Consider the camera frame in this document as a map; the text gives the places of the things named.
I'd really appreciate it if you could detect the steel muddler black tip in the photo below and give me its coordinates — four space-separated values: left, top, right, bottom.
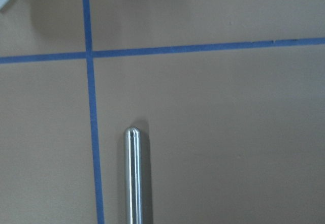
124 126 143 223

